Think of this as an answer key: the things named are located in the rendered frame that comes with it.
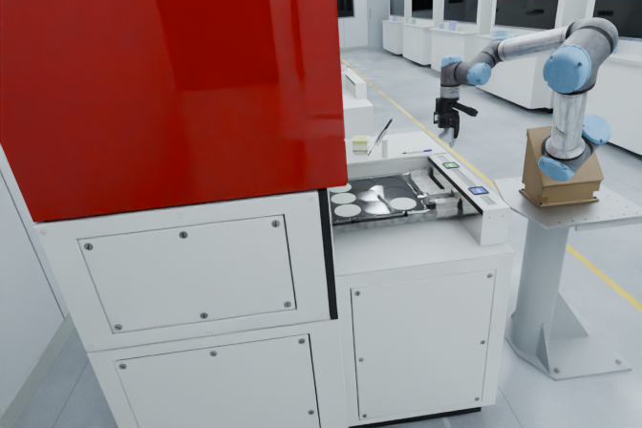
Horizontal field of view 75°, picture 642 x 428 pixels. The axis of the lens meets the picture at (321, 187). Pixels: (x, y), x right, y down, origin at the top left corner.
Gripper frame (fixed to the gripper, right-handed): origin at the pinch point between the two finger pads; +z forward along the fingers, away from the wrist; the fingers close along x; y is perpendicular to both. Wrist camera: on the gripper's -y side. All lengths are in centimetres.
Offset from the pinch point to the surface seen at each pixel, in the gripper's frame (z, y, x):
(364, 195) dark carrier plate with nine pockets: 15.7, 38.6, 4.8
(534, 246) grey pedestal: 45, -32, 16
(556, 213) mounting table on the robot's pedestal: 23.6, -31.8, 25.7
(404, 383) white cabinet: 77, 34, 46
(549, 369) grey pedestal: 102, -38, 31
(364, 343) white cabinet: 54, 49, 45
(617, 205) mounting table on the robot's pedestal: 24, -57, 26
